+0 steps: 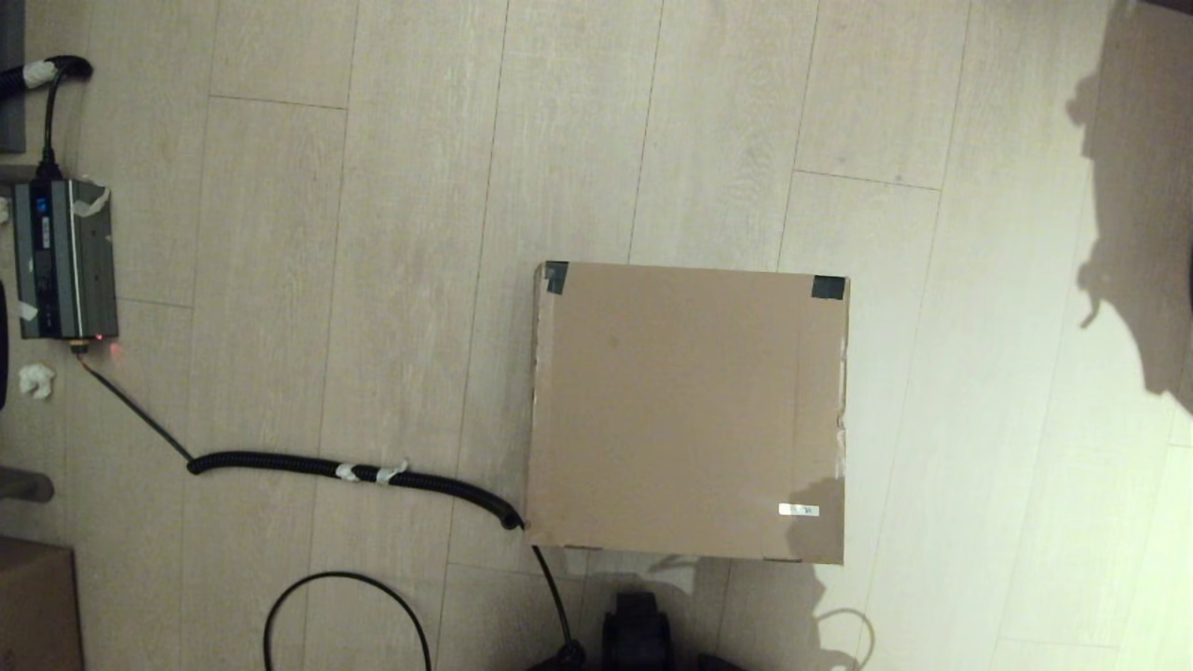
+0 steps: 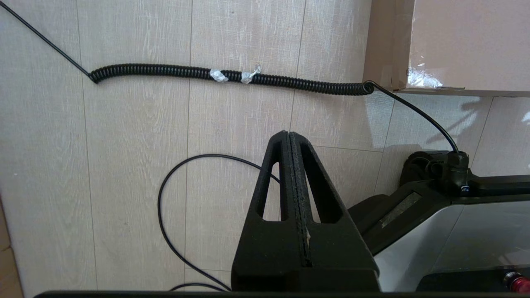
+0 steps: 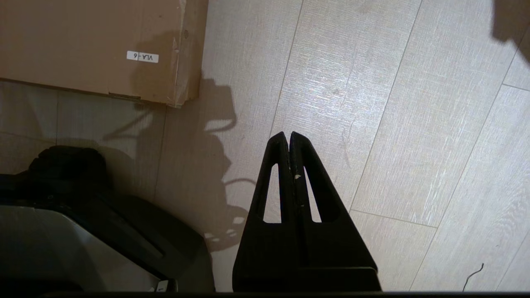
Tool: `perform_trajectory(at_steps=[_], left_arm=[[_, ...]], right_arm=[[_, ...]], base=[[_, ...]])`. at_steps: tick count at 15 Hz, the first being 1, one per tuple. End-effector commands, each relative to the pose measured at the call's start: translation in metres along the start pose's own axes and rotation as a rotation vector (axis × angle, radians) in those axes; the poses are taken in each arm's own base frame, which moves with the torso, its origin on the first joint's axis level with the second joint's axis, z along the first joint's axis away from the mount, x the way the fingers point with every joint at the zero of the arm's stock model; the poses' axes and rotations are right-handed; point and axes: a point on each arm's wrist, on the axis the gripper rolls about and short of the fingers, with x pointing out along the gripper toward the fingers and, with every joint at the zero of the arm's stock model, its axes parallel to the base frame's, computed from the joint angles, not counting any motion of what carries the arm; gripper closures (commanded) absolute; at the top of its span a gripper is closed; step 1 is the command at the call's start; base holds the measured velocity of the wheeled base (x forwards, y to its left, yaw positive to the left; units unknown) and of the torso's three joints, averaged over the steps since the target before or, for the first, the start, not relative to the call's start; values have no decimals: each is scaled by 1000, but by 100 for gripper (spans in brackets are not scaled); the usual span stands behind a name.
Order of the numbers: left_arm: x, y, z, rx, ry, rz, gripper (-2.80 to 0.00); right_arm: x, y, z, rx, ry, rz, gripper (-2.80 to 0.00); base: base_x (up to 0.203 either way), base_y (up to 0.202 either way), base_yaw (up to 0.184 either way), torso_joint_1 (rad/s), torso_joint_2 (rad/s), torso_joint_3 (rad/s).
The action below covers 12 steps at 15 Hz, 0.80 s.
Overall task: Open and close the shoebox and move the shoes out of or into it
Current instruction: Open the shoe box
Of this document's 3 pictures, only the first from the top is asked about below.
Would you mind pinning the brown cardboard shoe box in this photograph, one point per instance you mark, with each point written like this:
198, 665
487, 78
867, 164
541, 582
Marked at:
690, 410

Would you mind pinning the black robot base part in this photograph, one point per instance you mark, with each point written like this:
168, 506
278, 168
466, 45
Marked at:
637, 634

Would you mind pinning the grey power supply unit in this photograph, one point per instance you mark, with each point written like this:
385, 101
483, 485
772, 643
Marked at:
70, 270

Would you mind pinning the crumpled white paper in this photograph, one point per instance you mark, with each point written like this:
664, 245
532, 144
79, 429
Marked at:
37, 380

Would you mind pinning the grey furniture foot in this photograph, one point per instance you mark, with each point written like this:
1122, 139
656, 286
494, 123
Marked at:
23, 485

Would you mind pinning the brown cardboard carton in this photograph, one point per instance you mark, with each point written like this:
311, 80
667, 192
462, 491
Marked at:
33, 615

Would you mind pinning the dark grey panel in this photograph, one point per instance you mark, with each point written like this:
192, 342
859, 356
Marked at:
11, 28

